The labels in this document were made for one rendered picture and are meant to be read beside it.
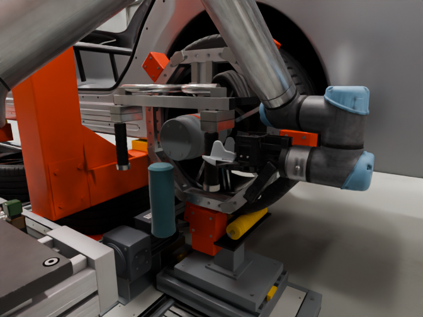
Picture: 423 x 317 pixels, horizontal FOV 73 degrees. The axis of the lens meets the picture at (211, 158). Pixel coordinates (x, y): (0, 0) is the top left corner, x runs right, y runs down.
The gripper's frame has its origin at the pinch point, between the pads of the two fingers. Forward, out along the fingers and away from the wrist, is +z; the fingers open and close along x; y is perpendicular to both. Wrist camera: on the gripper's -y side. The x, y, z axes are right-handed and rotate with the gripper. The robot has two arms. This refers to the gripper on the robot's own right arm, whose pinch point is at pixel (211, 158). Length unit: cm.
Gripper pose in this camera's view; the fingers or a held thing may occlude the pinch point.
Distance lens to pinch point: 71.8
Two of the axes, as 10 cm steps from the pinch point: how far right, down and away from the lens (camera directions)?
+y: 0.0, -9.7, -2.5
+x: -5.5, 2.1, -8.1
